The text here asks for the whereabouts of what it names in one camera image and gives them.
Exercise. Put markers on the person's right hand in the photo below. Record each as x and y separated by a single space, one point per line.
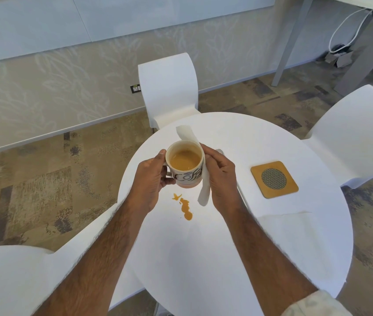
224 184

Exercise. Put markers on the person's left hand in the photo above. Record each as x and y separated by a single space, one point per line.
147 180

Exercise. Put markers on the person's right thumb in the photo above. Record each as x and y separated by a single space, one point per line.
212 165

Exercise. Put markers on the person's left thumb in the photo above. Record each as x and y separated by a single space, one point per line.
160 157

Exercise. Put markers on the white printed coffee mug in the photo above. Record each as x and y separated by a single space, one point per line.
186 176

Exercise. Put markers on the white paper napkin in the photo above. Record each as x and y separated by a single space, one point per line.
186 133
292 236

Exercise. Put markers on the person's right forearm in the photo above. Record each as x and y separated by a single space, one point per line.
262 259

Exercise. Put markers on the person's left forearm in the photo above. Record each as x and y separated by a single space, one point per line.
97 259

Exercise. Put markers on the milky coffee in mug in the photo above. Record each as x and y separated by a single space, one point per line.
185 158

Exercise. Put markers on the spilled coffee puddle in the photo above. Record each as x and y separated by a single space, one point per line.
186 210

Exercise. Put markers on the square wooden coaster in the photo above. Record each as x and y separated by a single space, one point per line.
273 179

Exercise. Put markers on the white plastic chair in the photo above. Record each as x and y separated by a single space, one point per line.
357 134
15 276
168 88

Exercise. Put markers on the flat white paper napkin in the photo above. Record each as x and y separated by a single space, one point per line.
292 236

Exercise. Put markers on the grey desk leg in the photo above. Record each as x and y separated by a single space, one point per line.
292 42

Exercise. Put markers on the small cardboard box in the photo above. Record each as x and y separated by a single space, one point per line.
339 58

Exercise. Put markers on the light patterned shirt sleeve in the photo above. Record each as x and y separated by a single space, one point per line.
318 306

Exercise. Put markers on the grey desk side panel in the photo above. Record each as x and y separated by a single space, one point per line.
367 52

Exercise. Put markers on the white desk top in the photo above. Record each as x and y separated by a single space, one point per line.
364 1

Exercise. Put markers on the black wall power outlet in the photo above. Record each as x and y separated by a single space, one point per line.
134 89

